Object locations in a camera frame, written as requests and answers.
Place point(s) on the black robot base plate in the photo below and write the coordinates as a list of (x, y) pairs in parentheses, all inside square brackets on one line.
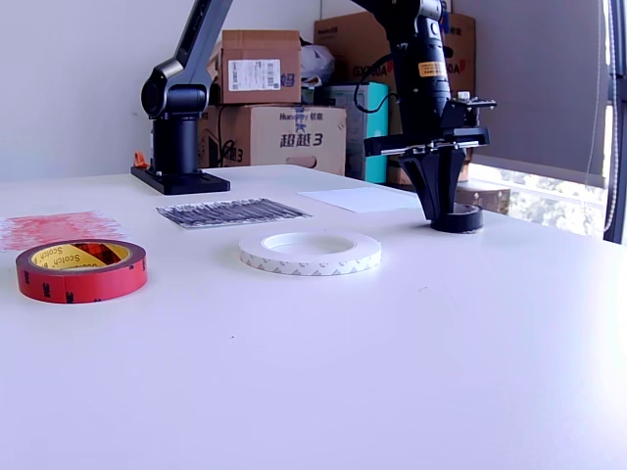
[(196, 185)]

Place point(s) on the red scribbled paper sheet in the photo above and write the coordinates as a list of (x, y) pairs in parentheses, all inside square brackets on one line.
[(59, 225)]

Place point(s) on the dark patterned box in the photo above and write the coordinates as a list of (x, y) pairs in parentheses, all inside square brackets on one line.
[(490, 196)]

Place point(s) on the orange clamp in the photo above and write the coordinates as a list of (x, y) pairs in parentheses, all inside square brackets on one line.
[(139, 159)]

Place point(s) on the white plastic bag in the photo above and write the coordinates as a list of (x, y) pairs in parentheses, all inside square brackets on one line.
[(316, 61)]

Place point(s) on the red tape roll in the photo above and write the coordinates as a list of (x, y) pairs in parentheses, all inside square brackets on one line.
[(83, 289)]

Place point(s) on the dark window frame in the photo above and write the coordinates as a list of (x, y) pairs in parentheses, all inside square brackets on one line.
[(621, 196)]

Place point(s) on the teal white carton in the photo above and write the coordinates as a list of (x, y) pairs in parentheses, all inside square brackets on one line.
[(379, 122)]

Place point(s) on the small labelled cardboard box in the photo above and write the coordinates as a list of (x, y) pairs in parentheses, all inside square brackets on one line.
[(274, 49)]

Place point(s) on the blank white paper sheet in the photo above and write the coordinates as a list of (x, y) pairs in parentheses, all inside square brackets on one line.
[(362, 200)]

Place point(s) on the black tape roll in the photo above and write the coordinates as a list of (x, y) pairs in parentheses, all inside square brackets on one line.
[(463, 224)]

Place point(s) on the tall GX760A cardboard box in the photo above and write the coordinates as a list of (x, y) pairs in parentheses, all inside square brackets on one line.
[(338, 49)]

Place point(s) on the cardboard box blue lettering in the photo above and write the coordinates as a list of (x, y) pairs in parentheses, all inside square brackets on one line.
[(294, 122)]

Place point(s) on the white tape roll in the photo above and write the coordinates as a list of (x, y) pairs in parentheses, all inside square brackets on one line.
[(313, 267)]

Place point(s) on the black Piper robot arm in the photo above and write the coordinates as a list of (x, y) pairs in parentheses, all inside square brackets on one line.
[(176, 142)]

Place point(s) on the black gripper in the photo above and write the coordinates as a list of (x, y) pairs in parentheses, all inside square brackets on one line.
[(421, 132)]

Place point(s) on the grey roller blind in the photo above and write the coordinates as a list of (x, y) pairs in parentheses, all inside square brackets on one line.
[(539, 88)]

